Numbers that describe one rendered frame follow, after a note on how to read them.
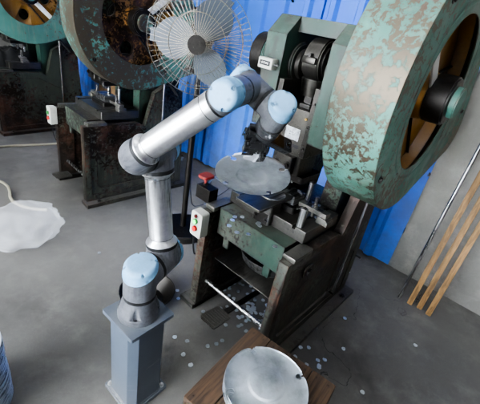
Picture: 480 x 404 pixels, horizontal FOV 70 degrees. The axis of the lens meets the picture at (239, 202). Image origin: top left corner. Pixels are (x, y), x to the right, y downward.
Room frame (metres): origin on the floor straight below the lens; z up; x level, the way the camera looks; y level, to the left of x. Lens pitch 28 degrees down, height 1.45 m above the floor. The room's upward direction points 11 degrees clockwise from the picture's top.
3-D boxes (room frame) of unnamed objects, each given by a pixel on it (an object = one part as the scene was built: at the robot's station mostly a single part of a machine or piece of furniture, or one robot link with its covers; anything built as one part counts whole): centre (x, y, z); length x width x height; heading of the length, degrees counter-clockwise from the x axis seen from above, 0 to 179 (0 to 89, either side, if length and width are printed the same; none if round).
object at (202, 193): (1.52, 0.17, 0.62); 0.10 x 0.06 x 0.20; 52
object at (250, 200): (1.37, -0.11, 0.72); 0.25 x 0.14 x 0.14; 142
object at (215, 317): (1.40, -0.13, 0.14); 0.59 x 0.10 x 0.05; 142
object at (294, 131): (1.47, -0.19, 1.04); 0.17 x 0.15 x 0.30; 142
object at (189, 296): (1.78, -0.09, 0.45); 0.92 x 0.12 x 0.90; 142
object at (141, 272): (0.91, 0.29, 0.62); 0.13 x 0.12 x 0.14; 162
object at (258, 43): (1.67, -0.03, 1.31); 0.22 x 0.12 x 0.22; 142
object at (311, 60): (1.51, -0.22, 1.27); 0.21 x 0.12 x 0.34; 142
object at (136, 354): (0.90, 0.29, 0.23); 0.19 x 0.19 x 0.45; 54
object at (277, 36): (1.62, -0.31, 0.83); 0.79 x 0.43 x 1.34; 142
